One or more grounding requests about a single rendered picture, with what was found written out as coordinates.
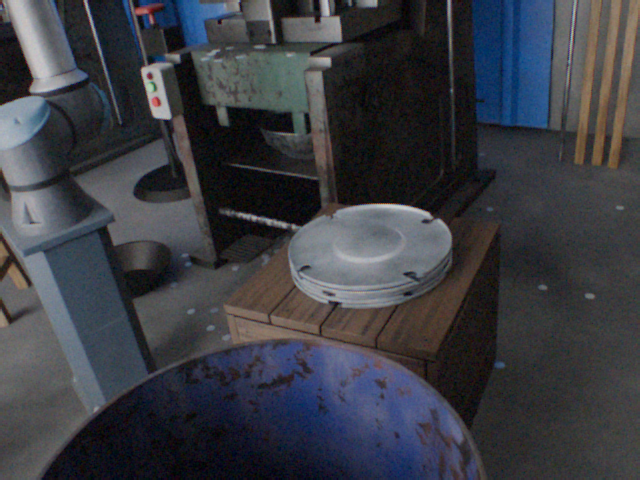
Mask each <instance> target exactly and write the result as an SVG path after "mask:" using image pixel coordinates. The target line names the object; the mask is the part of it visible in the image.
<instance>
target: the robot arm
mask: <svg viewBox="0 0 640 480"><path fill-rule="evenodd" d="M4 2H5V5H6V7H7V10H8V12H9V15H10V17H11V20H12V22H13V25H14V27H15V29H16V31H15V32H16V34H17V37H18V39H19V42H20V45H21V48H22V50H23V53H24V55H25V58H26V60H27V63H28V65H29V68H30V70H31V72H32V75H33V77H34V81H33V84H32V86H31V88H30V92H31V94H32V97H24V98H20V99H16V100H14V101H12V103H7V104H5V105H3V106H1V107H0V165H1V168H2V170H3V171H2V172H3V175H4V177H5V180H6V183H7V185H8V187H9V189H10V192H11V203H12V221H13V224H14V227H15V229H16V232H17V233H18V234H20V235H22V236H30V237H34V236H44V235H49V234H54V233H57V232H60V231H63V230H66V229H69V228H71V227H73V225H75V224H77V223H79V222H82V221H83V220H85V219H86V218H87V217H88V216H89V215H90V214H91V213H92V211H93V206H92V203H91V201H90V198H89V196H88V195H87V194H86V193H85V191H84V190H83V189H82V188H81V185H80V184H79V183H78V182H77V180H76V179H75V178H73V177H72V175H71V173H70V170H69V168H68V164H67V161H66V158H65V156H66V155H68V154H70V153H72V152H73V151H75V150H77V149H79V148H80V147H82V145H84V144H85V143H88V142H90V141H92V140H94V139H95V138H96V137H97V136H98V135H101V134H102V133H103V132H104V131H105V129H106V127H107V126H108V124H109V121H110V106H109V102H108V100H107V97H106V96H105V94H104V93H103V91H102V90H99V89H98V87H97V86H96V85H94V84H92V83H90V81H89V77H88V75H87V74H86V73H85V72H83V71H81V70H79V69H78V68H77V66H76V63H75V61H74V58H73V55H72V52H71V50H70V47H69V44H68V41H67V39H66V35H65V32H64V29H63V27H62V24H61V21H60V18H59V16H58V13H57V10H56V8H55V2H54V0H4Z"/></svg>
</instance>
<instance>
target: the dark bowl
mask: <svg viewBox="0 0 640 480"><path fill-rule="evenodd" d="M115 249H116V252H117V255H118V258H119V261H120V265H121V268H122V270H123V273H124V276H125V279H126V283H127V286H128V289H129V292H130V295H131V297H132V300H133V299H136V298H139V296H141V295H143V294H145V293H147V292H148V291H149V290H151V289H152V288H153V287H154V286H155V285H156V283H157V281H158V280H159V277H160V276H162V274H163V273H164V271H165V270H166V268H167V267H168V266H169V264H170V262H171V259H172V252H171V250H170V248H169V247H168V246H166V245H164V243H161V242H158V241H152V240H138V241H130V242H125V243H121V245H117V246H115Z"/></svg>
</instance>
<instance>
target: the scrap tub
mask: <svg viewBox="0 0 640 480"><path fill-rule="evenodd" d="M468 431H469V430H467V428H466V427H465V425H464V423H463V422H462V420H461V419H460V418H459V416H458V415H457V414H456V411H455V410H454V409H453V407H452V406H451V405H450V404H449V403H448V402H447V401H446V399H445V398H444V397H443V396H442V395H441V394H440V393H439V392H438V391H436V390H434V389H433V388H432V387H431V386H430V385H429V384H428V383H426V381H425V380H424V379H422V378H421V377H420V376H418V375H417V374H416V373H413V372H412V371H410V370H408V369H407V368H405V367H403V366H402V365H400V364H398V363H395V362H393V361H391V360H389V359H387V357H385V356H382V355H380V354H376V353H374V352H371V351H369V350H365V349H361V348H358V347H355V346H351V345H345V344H341V343H336V342H329V341H322V340H310V339H276V338H271V340H260V341H252V342H245V343H239V344H234V345H229V346H225V347H221V348H217V349H212V350H209V351H206V352H202V353H199V354H197V355H194V356H190V357H187V358H185V359H182V360H180V361H178V362H175V363H173V364H171V365H167V366H165V367H163V368H161V369H159V370H157V371H155V372H153V374H152V373H151V375H149V376H148V377H146V378H144V379H141V380H140V381H138V382H136V383H135V384H133V385H131V386H130V387H128V388H127V389H125V390H124V391H122V392H121V393H119V394H118V395H116V396H115V397H114V398H112V399H111V400H110V401H108V402H107V403H106V404H104V405H103V406H102V407H101V408H98V409H97V410H96V411H95V412H94V413H92V414H91V415H90V416H89V417H88V418H87V419H85V420H84V421H83V422H82V423H81V424H80V425H79V426H78V427H77V428H76V429H75V430H74V431H73V432H72V433H71V434H70V435H69V437H68V438H67V439H66V440H65V442H64V443H63V444H62V445H61V446H60V447H59V448H58V449H57V451H56V452H55V453H54V454H53V456H52V457H51V458H50V459H49V460H48V462H47V464H46V466H45V467H44V468H43V470H42V471H41V473H40V474H39V476H38V477H37V479H36V480H487V479H488V478H486V477H487V473H486V470H485V467H484V464H483V461H482V458H481V455H480V453H479V451H478V448H477V445H476V443H475V441H474V439H473V437H472V435H471V433H470V432H468Z"/></svg>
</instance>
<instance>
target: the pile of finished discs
mask: <svg viewBox="0 0 640 480"><path fill-rule="evenodd" d="M333 217H334V219H331V218H332V217H331V216H327V217H325V215H324V216H321V217H319V218H317V219H315V220H313V221H311V222H309V223H308V224H306V225H305V226H303V227H302V229H301V230H300V231H298V232H297V233H296V234H295V235H294V237H293V238H292V240H291V242H290V245H289V251H288V252H289V261H290V267H291V274H292V278H293V280H294V282H295V284H296V285H297V286H298V288H300V290H301V291H302V292H304V293H305V294H306V295H308V296H309V297H311V298H313V299H316V300H318V301H321V302H324V303H327V305H332V306H334V305H335V303H336V302H334V301H338V302H343V303H339V305H338V307H342V308H353V309H371V308H382V307H389V305H395V304H399V303H403V302H406V301H410V300H413V299H415V298H418V297H420V296H422V295H424V294H427V293H428V292H430V290H432V289H433V288H434V287H436V286H437V285H438V284H439V283H440V282H441V281H442V280H443V279H445V278H446V275H447V274H448V273H445V272H449V270H450V268H451V264H452V236H451V232H450V230H449V229H448V226H447V225H446V224H445V223H444V222H442V221H441V220H440V219H438V220H436V219H435V220H433V221H432V222H431V220H432V219H433V217H431V214H430V213H427V212H424V210H421V209H418V208H414V207H409V206H402V205H391V204H372V205H361V206H354V207H349V208H343V209H339V210H337V214H334V215H333ZM330 219H331V220H330Z"/></svg>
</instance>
